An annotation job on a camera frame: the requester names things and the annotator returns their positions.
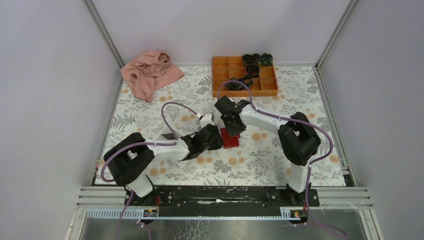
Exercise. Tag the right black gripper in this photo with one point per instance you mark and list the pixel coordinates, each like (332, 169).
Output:
(233, 131)

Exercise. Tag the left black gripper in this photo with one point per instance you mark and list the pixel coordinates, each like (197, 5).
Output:
(218, 143)

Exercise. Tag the red card holder wallet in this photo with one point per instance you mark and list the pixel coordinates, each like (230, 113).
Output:
(228, 140)

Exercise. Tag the white plastic card box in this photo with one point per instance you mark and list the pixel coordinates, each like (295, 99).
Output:
(169, 136)

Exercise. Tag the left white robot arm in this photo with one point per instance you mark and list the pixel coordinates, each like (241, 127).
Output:
(128, 160)

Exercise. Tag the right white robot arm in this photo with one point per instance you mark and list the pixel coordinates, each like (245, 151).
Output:
(298, 139)

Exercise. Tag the camouflage rolled belt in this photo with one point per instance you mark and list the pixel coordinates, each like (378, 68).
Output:
(236, 84)

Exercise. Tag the orange compartment tray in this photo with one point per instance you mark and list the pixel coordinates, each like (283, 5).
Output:
(226, 67)

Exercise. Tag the dark rolled belt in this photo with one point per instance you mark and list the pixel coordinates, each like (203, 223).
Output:
(252, 70)

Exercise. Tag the black rolled belt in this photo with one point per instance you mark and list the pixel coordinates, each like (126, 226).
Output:
(250, 59)

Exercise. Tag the floral table mat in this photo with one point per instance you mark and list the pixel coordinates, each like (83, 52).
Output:
(259, 158)

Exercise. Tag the green rolled belt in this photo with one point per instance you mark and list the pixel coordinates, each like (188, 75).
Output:
(265, 60)

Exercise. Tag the pink crumpled cloth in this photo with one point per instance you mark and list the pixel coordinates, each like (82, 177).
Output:
(150, 71)

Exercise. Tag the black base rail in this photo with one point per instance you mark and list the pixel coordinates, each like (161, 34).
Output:
(223, 201)

